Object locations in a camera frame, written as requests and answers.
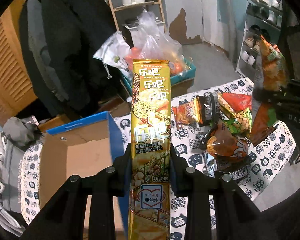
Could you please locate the grey clothes pile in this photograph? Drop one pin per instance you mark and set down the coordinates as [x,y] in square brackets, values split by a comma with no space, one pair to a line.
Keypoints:
[20,147]

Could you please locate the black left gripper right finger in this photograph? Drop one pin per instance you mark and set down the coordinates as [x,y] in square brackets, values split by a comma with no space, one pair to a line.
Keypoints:
[236,215]

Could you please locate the clear plastic bag of goods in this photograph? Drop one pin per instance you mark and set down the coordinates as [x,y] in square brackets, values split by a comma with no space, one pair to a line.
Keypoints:
[150,43]

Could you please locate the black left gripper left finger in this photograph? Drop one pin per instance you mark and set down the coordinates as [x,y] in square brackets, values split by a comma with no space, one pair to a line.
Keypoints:
[72,205]

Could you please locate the black hanging coat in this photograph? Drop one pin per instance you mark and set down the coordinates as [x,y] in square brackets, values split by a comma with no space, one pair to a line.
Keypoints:
[58,41]

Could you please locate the yellow potato stick snack pack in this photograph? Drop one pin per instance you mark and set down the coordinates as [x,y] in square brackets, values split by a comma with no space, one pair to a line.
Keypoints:
[149,198]

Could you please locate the wooden shelf rack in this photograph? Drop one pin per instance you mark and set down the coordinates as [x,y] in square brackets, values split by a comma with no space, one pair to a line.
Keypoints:
[114,10]

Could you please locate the white printed plastic bag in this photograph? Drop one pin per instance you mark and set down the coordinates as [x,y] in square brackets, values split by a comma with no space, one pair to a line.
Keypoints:
[113,51]

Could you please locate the blue cardboard box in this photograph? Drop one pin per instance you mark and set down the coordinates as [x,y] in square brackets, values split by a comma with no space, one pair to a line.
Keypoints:
[95,141]

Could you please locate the shoe rack with shoes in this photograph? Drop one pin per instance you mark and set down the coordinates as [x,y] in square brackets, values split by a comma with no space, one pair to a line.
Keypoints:
[262,19]

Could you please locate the orange brown chips bag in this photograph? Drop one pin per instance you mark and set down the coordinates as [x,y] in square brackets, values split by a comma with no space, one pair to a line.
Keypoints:
[230,152]

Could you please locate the wooden louvered cabinet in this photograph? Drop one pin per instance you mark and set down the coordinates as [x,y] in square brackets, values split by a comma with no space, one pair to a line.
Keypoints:
[16,91]

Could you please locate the red snack bag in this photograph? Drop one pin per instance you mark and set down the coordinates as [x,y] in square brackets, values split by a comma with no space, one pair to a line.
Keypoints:
[238,102]

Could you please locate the black snack bag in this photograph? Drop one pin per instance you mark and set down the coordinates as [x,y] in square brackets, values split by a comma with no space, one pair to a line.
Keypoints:
[211,108]

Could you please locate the orange noodle snack bag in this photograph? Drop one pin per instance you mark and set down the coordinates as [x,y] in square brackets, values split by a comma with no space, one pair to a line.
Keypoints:
[188,113]

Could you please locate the green bean snack bag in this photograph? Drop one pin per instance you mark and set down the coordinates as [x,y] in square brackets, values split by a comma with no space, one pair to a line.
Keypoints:
[237,123]

